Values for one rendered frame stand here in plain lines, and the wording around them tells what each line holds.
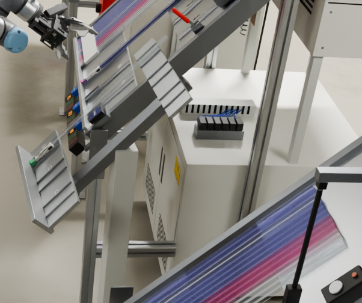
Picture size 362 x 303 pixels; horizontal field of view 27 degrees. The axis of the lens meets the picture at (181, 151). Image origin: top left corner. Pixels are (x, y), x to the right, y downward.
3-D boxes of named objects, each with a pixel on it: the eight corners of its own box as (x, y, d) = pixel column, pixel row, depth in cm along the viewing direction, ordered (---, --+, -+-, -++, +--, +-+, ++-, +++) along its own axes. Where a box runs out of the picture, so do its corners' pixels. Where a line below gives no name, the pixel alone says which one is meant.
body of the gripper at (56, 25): (53, 52, 239) (23, 29, 233) (58, 35, 245) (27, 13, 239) (68, 38, 235) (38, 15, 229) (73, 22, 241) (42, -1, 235)
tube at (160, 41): (33, 166, 204) (30, 164, 204) (32, 163, 206) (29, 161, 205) (169, 38, 196) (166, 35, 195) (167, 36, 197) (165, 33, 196)
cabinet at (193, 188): (163, 311, 266) (186, 164, 234) (140, 196, 324) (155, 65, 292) (336, 306, 279) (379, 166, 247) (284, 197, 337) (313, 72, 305)
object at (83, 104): (98, 143, 227) (82, 128, 223) (86, 51, 282) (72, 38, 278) (101, 140, 227) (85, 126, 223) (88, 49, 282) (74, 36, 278)
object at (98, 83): (95, 135, 225) (88, 129, 224) (83, 44, 280) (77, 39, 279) (142, 95, 221) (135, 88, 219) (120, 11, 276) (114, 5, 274)
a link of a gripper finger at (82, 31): (95, 43, 238) (67, 39, 237) (98, 32, 242) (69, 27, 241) (96, 35, 236) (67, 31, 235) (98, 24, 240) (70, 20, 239)
